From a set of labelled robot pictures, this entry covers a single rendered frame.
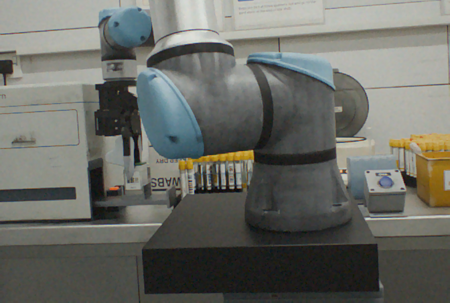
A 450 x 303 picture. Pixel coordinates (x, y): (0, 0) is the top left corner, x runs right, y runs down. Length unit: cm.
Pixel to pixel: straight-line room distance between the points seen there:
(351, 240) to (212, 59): 27
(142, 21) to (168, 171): 51
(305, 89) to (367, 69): 104
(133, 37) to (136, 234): 40
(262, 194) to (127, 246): 49
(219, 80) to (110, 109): 55
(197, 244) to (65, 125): 57
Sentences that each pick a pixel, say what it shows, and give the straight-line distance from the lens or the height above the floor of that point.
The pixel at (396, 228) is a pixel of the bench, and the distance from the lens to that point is 106.
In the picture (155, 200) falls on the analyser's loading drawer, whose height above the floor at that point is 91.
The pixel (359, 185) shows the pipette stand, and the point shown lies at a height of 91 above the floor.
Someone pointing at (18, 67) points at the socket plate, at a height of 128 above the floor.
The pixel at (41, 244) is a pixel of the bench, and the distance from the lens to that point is 117.
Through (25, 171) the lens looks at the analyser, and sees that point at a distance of 120.
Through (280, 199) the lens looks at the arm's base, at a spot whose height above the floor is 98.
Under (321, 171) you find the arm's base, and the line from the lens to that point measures 69.
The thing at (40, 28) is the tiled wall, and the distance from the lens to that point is 190.
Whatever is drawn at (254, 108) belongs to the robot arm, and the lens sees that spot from 64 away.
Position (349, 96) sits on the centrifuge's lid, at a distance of 164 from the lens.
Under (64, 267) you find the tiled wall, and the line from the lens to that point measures 194.
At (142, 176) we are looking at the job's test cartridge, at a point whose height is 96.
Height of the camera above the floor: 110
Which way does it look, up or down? 3 degrees down
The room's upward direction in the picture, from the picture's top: 3 degrees counter-clockwise
